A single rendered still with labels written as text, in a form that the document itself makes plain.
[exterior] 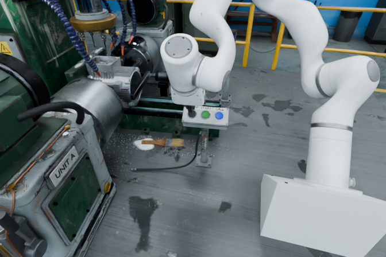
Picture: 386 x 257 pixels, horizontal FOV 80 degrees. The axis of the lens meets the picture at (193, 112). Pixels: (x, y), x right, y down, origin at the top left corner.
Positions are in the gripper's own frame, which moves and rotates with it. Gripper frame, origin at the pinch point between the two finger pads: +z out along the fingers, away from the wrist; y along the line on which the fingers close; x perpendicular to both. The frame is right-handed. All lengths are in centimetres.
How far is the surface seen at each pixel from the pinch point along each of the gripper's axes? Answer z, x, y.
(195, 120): 6.6, 2.4, -1.4
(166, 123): 33.9, -4.8, 15.2
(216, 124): 6.5, 3.2, -9.4
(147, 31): 36, -63, 37
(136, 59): 29, -38, 37
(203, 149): 22.3, 9.1, -4.8
